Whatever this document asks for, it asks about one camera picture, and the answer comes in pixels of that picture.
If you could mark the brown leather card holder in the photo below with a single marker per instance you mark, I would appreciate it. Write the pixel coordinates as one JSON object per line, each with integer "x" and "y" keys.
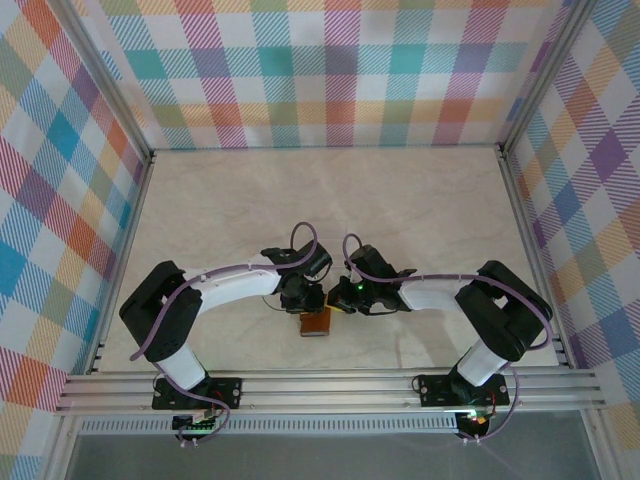
{"x": 317, "y": 325}

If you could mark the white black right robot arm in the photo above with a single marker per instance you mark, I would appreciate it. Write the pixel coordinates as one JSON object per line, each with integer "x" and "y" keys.
{"x": 430, "y": 296}

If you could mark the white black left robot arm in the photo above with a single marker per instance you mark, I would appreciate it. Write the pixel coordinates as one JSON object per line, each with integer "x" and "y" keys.
{"x": 240, "y": 285}

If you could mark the long aluminium mounting rail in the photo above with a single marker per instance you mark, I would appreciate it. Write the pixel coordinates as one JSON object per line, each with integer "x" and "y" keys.
{"x": 325, "y": 392}

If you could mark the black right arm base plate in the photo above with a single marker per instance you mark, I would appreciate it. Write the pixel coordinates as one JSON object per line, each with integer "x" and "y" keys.
{"x": 435, "y": 390}

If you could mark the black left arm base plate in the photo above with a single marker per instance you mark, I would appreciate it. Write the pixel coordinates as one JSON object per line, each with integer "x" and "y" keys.
{"x": 225, "y": 392}

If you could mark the aluminium side rail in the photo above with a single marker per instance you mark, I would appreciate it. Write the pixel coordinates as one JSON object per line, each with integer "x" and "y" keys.
{"x": 122, "y": 260}
{"x": 535, "y": 260}

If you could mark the aluminium frame post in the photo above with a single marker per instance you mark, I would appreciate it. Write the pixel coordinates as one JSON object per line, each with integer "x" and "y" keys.
{"x": 100, "y": 80}
{"x": 547, "y": 75}

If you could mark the short aluminium frame bar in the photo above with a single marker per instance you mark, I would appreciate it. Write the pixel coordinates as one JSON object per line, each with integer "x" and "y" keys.
{"x": 60, "y": 450}
{"x": 600, "y": 445}

